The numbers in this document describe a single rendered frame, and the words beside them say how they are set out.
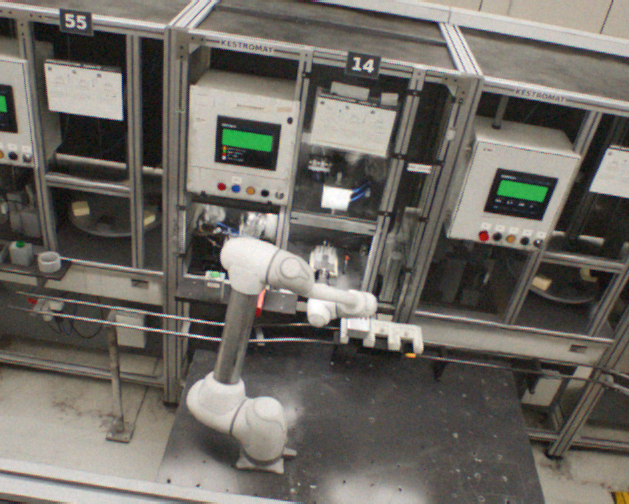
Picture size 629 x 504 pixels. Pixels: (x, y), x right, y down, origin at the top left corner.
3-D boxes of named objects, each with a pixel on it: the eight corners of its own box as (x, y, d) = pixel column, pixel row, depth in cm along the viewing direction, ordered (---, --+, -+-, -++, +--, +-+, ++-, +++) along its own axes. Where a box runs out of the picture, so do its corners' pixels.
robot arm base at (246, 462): (293, 477, 229) (294, 469, 226) (235, 469, 228) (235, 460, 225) (297, 439, 244) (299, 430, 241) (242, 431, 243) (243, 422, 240)
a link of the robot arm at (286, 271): (321, 269, 217) (286, 256, 220) (313, 254, 200) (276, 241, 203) (307, 303, 214) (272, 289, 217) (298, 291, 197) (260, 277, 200)
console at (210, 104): (185, 194, 251) (188, 88, 225) (200, 163, 275) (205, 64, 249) (285, 209, 253) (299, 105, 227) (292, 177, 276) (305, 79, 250)
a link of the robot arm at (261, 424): (273, 468, 224) (279, 431, 212) (229, 448, 229) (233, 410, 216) (291, 437, 237) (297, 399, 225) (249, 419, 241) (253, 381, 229)
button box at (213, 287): (203, 299, 270) (204, 278, 263) (207, 288, 276) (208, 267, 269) (221, 301, 270) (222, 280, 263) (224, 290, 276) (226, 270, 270)
